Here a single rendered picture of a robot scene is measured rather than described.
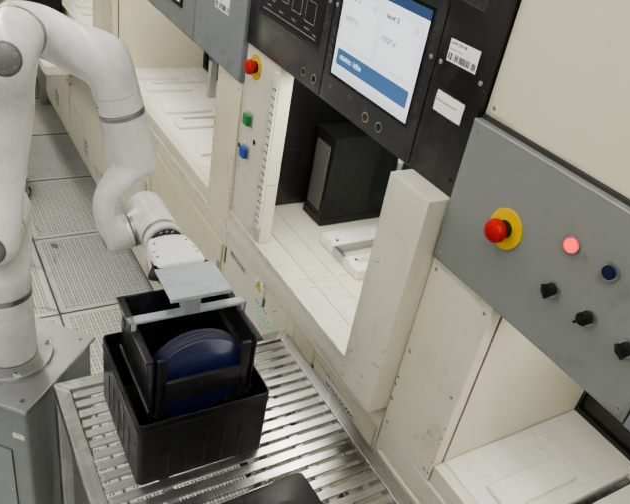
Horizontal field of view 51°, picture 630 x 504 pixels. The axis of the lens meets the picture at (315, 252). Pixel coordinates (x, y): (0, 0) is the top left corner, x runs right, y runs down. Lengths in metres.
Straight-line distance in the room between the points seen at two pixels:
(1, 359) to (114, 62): 0.74
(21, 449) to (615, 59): 1.43
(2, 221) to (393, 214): 0.75
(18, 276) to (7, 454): 0.44
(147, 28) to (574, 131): 2.46
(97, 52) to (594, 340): 0.96
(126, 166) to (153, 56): 1.93
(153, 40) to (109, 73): 1.96
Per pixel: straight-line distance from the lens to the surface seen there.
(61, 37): 1.33
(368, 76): 1.38
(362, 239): 1.99
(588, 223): 1.00
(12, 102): 1.31
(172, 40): 3.27
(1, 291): 1.54
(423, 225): 1.19
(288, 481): 1.34
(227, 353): 1.34
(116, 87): 1.30
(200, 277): 1.28
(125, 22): 3.19
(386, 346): 1.35
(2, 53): 1.24
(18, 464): 1.76
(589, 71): 1.02
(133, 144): 1.35
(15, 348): 1.64
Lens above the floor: 1.91
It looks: 32 degrees down
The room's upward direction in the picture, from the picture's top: 11 degrees clockwise
